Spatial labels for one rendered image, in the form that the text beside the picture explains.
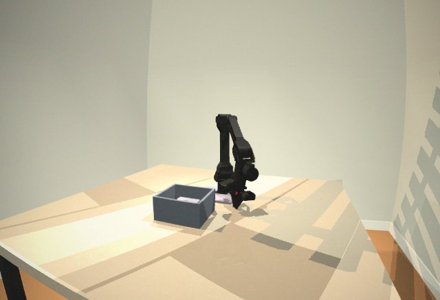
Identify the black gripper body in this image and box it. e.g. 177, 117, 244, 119
231, 173, 256, 201

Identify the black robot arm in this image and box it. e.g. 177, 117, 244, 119
214, 114, 259, 194

